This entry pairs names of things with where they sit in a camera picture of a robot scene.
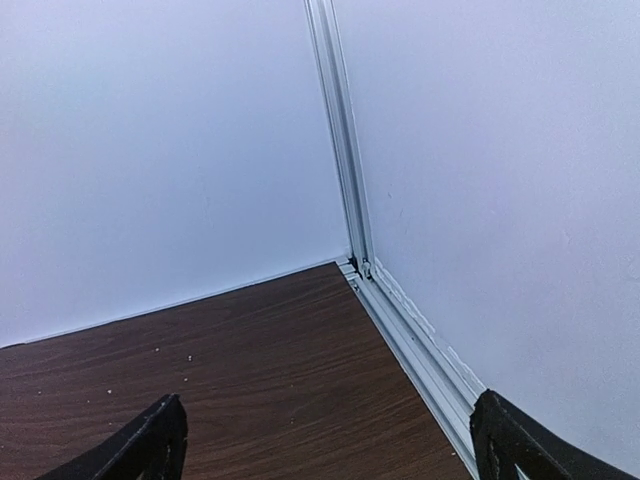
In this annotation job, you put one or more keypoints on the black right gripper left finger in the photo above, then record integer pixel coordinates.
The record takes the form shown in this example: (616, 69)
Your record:
(151, 446)

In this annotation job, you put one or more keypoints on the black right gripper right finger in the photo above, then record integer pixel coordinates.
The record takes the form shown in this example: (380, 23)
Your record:
(509, 444)

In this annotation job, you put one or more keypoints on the right aluminium table side rail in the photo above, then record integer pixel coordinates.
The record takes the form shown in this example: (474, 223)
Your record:
(414, 343)

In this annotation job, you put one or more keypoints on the right aluminium corner post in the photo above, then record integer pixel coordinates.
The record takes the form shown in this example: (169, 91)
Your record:
(332, 71)

